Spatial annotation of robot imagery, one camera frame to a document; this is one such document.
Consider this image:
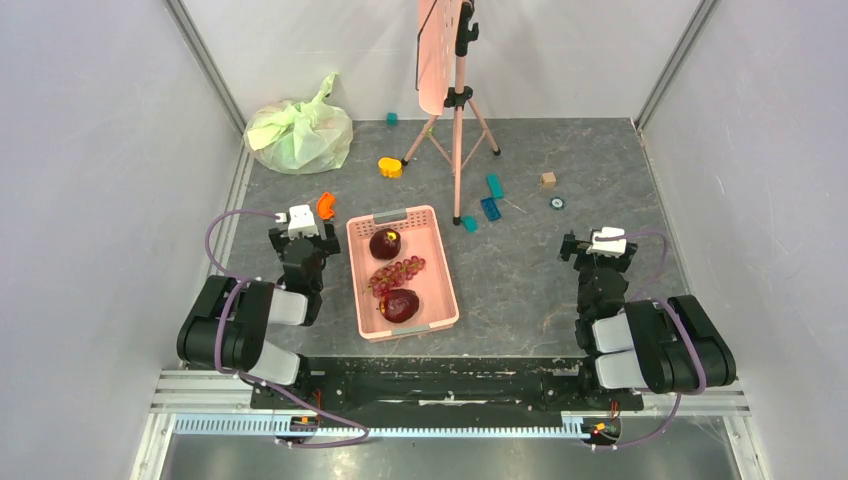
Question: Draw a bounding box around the small teal block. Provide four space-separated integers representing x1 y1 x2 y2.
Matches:
460 215 478 233

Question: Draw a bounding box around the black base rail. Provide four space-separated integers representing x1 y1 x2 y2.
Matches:
288 356 644 413

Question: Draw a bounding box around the small wooden cube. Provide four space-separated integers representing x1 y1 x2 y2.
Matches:
540 172 557 188

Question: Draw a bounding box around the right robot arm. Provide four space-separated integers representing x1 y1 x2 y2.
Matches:
559 227 737 408

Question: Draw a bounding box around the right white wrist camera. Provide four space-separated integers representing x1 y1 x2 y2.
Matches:
586 226 627 258

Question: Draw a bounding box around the dark red fake pomegranate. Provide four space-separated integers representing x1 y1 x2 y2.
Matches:
378 289 420 324

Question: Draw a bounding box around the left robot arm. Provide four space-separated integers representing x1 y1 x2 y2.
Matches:
176 221 340 408

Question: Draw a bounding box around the dark red fake apple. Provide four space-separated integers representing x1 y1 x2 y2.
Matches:
369 228 402 260

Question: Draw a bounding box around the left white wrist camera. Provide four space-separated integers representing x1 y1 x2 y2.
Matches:
287 204 320 238

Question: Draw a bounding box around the orange curved toy piece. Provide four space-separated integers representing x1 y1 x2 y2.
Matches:
316 192 337 220

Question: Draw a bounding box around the pink plastic basket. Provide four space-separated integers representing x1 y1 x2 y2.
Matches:
346 205 459 342

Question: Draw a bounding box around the blue lego brick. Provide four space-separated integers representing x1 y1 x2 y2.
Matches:
480 197 502 222

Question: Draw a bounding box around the teal rectangular block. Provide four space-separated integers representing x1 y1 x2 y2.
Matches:
487 173 504 200

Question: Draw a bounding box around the pink tripod stand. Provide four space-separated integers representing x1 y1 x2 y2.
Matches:
400 1 501 225

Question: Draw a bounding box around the red fake grape bunch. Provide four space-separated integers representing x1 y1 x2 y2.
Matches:
366 255 426 298

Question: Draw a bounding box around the pink board on tripod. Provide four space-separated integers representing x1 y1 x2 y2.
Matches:
415 0 462 115

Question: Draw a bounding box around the yellow toy block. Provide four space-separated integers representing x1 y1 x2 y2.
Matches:
377 157 404 179

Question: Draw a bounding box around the light green plastic bag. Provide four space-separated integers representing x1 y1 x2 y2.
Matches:
243 72 353 175

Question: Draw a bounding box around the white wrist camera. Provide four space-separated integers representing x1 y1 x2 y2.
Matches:
586 226 627 258
287 204 320 238

